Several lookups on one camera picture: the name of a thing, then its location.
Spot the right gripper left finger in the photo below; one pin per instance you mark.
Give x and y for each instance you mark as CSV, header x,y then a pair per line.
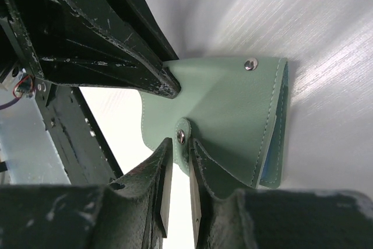
x,y
130,212

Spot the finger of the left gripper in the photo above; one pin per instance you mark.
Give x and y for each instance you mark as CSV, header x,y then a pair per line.
x,y
89,43

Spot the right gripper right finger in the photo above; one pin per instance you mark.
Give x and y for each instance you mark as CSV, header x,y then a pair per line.
x,y
227,214

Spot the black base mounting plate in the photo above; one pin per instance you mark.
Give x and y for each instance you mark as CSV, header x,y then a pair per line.
x,y
80,143

